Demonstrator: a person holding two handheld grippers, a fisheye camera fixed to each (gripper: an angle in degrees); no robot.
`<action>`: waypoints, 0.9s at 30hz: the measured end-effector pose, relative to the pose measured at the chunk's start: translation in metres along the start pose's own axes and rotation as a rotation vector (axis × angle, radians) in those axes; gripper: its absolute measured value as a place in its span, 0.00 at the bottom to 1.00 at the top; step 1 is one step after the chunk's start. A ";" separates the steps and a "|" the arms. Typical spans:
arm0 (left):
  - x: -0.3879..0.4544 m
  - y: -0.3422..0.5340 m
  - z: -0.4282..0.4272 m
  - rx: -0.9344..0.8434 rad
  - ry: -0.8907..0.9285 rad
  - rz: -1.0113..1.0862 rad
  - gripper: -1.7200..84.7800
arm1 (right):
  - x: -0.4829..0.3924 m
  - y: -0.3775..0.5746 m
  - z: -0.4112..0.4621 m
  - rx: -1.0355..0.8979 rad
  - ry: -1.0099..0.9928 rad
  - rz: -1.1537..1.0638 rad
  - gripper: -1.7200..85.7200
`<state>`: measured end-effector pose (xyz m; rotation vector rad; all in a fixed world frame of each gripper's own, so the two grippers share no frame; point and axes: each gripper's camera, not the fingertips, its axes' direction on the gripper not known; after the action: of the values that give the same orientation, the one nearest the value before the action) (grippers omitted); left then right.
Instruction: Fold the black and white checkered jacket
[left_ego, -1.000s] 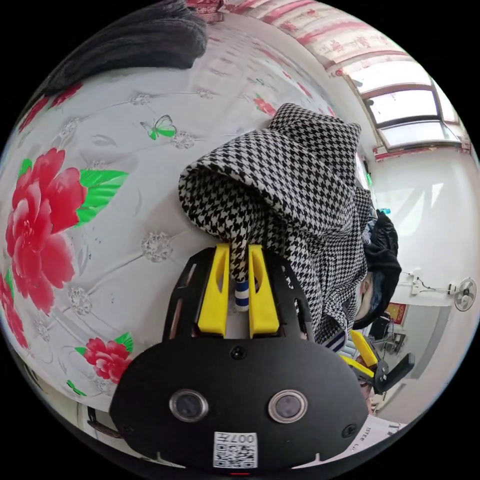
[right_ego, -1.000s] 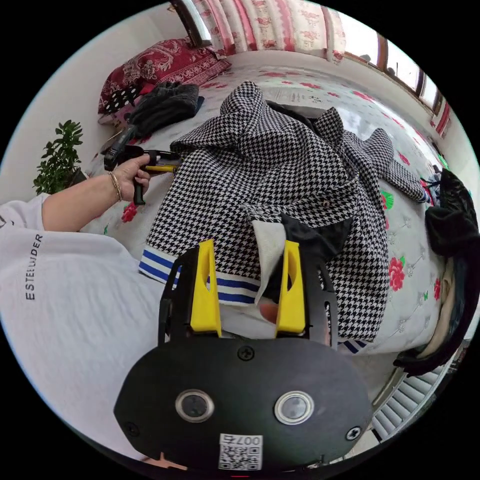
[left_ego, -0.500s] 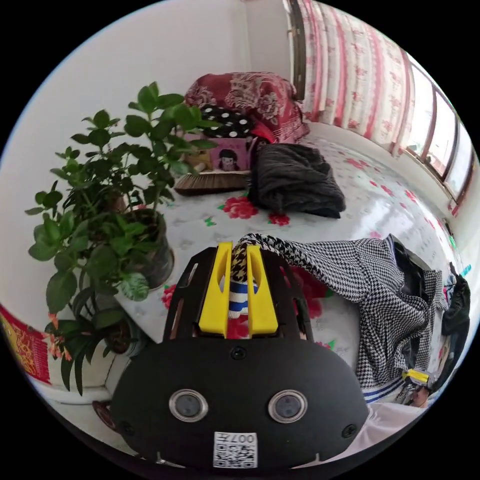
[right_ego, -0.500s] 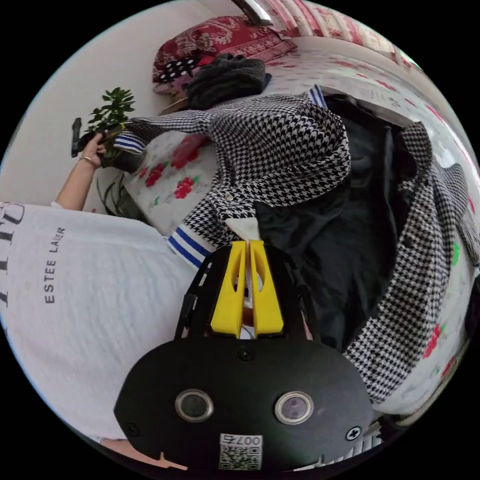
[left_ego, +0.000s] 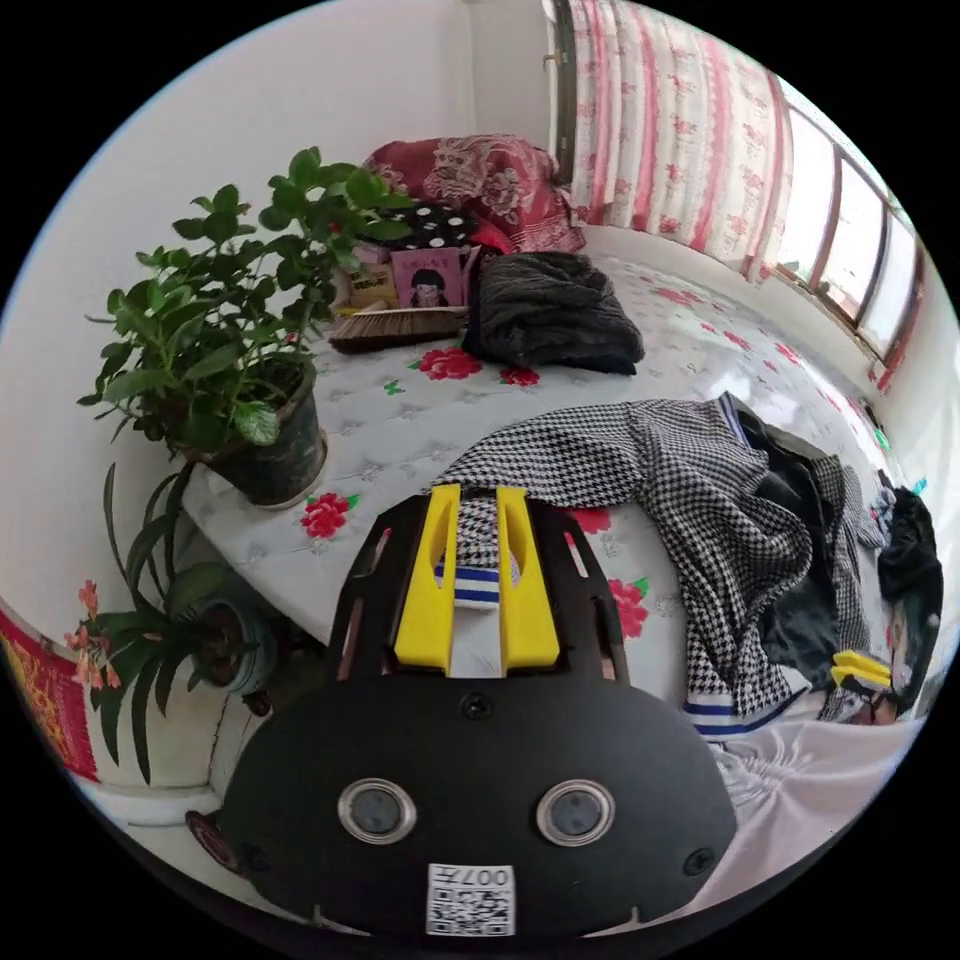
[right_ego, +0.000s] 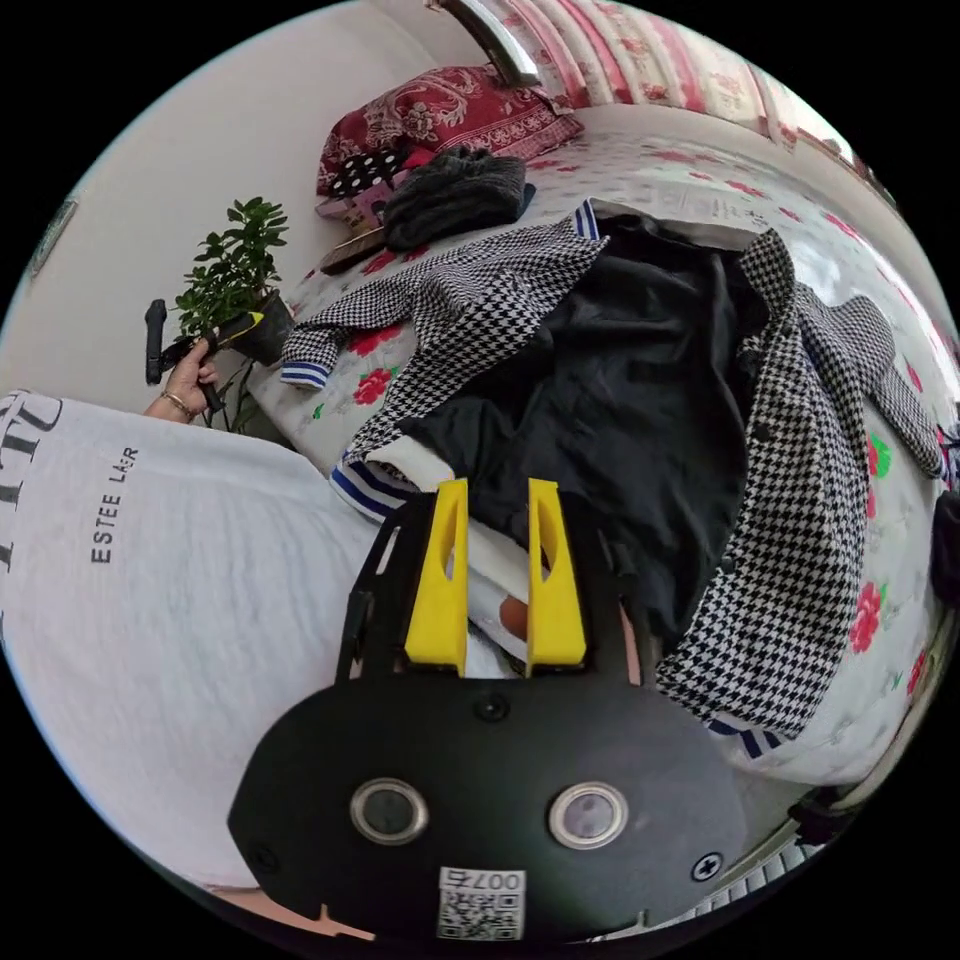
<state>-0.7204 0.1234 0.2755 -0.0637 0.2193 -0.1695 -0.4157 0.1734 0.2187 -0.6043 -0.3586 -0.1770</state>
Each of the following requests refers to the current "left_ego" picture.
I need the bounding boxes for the red patterned folded quilt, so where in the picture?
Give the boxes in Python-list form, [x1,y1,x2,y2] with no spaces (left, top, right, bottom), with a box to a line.
[363,134,588,255]

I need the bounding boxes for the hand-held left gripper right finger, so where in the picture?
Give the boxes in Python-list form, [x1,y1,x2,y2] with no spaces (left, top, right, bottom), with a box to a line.
[496,486,561,668]

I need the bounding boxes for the pink flowered curtain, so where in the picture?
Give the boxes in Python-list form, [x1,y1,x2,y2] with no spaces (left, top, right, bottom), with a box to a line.
[566,0,796,283]

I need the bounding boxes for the black and white checkered jacket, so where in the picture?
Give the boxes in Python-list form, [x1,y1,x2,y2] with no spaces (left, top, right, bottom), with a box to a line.
[433,399,888,742]

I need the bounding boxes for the pink box with print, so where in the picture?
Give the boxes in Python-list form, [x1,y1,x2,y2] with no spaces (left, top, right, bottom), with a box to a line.
[388,245,481,310]

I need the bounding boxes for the straw hand broom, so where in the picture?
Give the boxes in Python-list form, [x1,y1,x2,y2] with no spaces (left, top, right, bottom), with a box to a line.
[327,305,471,356]

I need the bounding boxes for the window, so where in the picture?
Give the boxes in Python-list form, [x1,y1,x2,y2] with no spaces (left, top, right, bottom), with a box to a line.
[772,74,928,370]

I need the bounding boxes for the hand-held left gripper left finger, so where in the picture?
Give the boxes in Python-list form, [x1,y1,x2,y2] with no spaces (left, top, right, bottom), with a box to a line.
[394,485,461,668]

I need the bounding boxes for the orange flowering plant in pot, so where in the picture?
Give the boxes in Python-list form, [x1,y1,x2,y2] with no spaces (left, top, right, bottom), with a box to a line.
[62,463,280,787]

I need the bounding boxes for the black white dotted cloth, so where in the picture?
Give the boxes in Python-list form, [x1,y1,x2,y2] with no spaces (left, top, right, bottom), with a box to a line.
[365,202,481,253]

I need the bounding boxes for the red patterned cloth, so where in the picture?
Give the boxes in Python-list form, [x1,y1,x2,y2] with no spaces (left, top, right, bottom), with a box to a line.
[0,605,100,783]

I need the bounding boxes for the dark grey folded garment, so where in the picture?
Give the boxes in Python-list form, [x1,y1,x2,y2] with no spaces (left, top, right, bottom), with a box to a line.
[461,251,646,376]

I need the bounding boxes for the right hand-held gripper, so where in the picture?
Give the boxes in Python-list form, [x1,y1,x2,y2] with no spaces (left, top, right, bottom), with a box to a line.
[830,603,943,723]

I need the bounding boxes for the bed with flower print sheet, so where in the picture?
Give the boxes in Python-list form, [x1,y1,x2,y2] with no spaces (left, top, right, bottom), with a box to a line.
[179,224,910,864]

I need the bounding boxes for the pile of clothes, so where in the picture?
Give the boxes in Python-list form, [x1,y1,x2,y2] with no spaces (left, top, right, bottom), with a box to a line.
[869,485,943,607]

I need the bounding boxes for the leafy plant in dark pot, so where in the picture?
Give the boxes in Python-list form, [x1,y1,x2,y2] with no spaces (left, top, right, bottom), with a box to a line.
[77,146,415,509]

